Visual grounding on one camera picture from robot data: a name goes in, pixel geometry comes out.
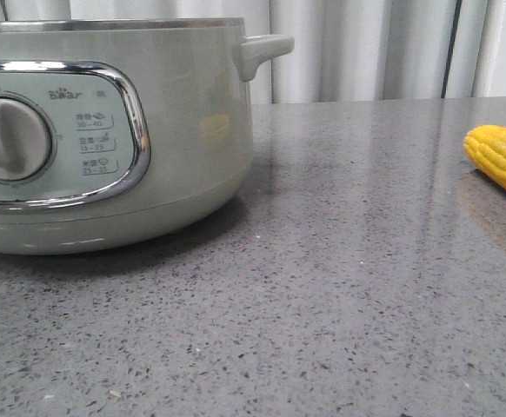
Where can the white pleated curtain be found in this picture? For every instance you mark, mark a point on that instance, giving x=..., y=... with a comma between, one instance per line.
x=344, y=50

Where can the light green electric cooking pot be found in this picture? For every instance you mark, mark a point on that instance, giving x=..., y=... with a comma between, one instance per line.
x=117, y=131

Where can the yellow corn cob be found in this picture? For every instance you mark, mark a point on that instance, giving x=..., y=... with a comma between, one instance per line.
x=485, y=146

